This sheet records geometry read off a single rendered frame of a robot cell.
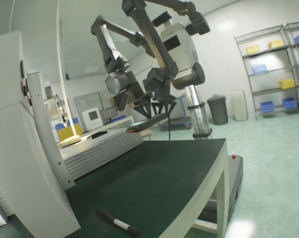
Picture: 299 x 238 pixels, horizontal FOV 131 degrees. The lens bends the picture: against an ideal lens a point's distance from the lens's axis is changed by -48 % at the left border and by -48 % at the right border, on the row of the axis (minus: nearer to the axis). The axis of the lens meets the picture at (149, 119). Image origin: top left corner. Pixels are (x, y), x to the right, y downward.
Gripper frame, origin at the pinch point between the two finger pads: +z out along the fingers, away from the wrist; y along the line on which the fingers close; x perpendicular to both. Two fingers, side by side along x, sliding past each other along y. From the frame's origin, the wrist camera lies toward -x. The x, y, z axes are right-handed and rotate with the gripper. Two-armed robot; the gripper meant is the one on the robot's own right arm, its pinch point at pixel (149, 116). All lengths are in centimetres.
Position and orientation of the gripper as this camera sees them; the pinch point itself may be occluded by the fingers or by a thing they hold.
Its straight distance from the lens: 53.2
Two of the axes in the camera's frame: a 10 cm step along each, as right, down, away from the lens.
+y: 6.1, -0.9, -7.8
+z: 4.8, 8.3, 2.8
